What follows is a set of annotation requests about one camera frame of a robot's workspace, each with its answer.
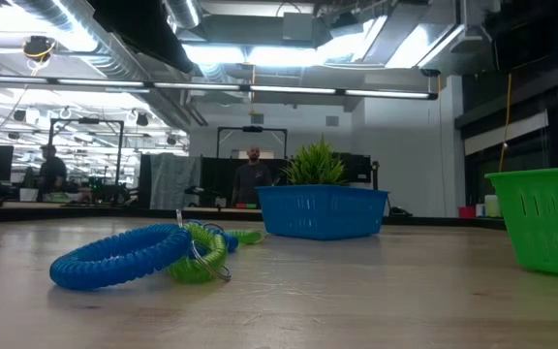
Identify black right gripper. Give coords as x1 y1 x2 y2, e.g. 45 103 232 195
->
483 0 558 72

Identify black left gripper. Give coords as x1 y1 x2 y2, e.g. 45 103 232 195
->
87 0 196 75

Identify green spring coil keychain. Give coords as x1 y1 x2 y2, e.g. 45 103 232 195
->
225 228 268 246
166 208 233 285

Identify black ceiling-hung device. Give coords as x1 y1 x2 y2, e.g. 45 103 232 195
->
21 34 58 64

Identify grey hanging cloth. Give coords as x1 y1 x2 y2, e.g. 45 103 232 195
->
148 152 203 211

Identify person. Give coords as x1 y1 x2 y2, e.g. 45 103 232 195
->
36 143 69 203
230 144 274 208

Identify white plastic container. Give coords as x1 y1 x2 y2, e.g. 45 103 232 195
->
482 193 503 219

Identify potted green artificial plant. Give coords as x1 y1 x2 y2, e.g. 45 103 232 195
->
281 135 349 187

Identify green plastic basket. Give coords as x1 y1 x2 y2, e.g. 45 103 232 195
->
483 165 558 281

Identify black partition screen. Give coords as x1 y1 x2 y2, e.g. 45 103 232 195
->
200 151 373 208

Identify blue plastic basket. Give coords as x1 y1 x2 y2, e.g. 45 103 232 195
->
255 183 390 241

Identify yellow hanging cable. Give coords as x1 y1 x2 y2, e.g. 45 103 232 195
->
497 72 513 174

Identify black rig gantry frame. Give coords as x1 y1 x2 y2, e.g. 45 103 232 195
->
46 116 126 195
216 124 289 161

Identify black aluminium table frame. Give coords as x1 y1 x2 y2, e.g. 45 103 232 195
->
0 201 508 232

